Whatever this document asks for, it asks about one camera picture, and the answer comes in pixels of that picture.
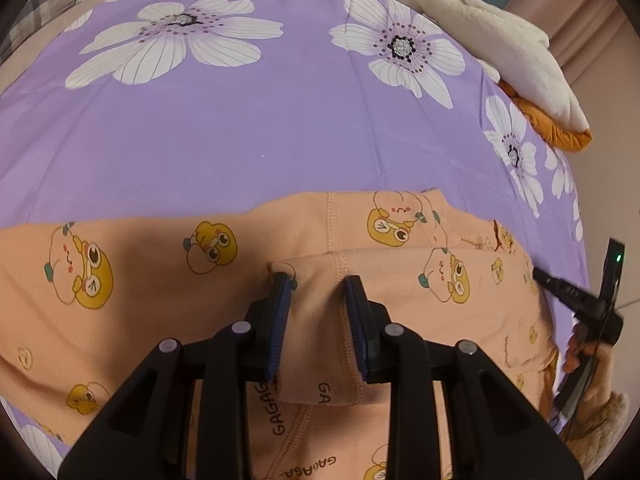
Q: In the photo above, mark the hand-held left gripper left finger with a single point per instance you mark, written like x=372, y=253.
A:
x=277, y=312

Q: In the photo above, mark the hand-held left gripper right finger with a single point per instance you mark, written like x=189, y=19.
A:
x=356, y=327

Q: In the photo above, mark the person's right forearm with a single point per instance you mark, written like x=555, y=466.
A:
x=600, y=410

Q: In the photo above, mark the white and orange plush toy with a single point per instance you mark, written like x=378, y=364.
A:
x=500, y=30

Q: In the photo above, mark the peach cartoon print pants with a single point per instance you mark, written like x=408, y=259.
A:
x=150, y=280

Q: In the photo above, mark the person's right hand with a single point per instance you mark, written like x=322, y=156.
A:
x=575, y=347

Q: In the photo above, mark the purple floral bedsheet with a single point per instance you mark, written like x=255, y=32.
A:
x=280, y=130

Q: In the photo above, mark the pink curtain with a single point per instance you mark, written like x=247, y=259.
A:
x=575, y=15

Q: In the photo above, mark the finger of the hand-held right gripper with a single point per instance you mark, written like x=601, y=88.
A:
x=565, y=290

